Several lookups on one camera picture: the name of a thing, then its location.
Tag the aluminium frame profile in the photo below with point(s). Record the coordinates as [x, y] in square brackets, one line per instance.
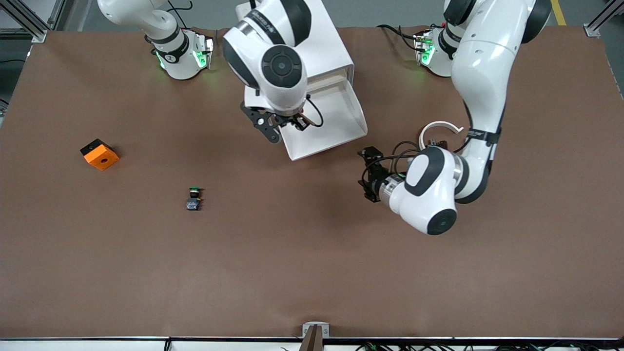
[592, 30]
[40, 36]

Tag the dark camera mount bar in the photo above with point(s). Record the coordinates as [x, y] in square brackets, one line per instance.
[312, 342]

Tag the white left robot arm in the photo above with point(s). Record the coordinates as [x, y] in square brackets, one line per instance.
[482, 73]

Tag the brown table cover sheet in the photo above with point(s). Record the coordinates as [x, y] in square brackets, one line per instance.
[312, 253]

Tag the orange and black button box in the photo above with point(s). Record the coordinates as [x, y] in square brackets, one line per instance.
[102, 158]

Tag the grey metal bracket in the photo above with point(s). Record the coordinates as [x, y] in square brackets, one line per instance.
[308, 325]

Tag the dark brown terminal block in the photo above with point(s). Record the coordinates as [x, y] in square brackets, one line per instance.
[441, 143]

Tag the white table edge rail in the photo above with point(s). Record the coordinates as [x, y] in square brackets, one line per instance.
[97, 345]

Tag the black right camera bracket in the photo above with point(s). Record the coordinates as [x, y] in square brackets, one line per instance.
[275, 136]

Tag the green push button switch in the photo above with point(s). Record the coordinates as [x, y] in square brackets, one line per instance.
[193, 204]

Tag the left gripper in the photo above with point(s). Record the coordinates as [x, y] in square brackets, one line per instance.
[378, 182]

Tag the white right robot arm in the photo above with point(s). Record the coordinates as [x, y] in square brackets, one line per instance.
[180, 66]

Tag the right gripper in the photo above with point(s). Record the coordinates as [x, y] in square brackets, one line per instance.
[296, 119]

